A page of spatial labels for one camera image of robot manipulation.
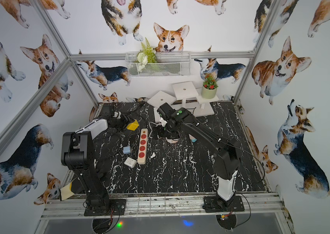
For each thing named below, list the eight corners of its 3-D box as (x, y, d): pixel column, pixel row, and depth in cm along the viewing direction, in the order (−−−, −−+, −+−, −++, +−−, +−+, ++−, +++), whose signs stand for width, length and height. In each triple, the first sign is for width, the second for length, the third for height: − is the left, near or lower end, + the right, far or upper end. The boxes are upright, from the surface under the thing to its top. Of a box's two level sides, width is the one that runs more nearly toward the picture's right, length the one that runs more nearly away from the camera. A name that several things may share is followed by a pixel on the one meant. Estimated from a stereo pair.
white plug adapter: (124, 164, 91) (123, 162, 89) (128, 158, 93) (127, 156, 91) (133, 168, 89) (132, 166, 87) (137, 162, 91) (136, 160, 89)
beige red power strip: (138, 164, 90) (137, 162, 88) (141, 130, 106) (140, 128, 104) (146, 164, 91) (145, 162, 88) (148, 130, 107) (147, 128, 104)
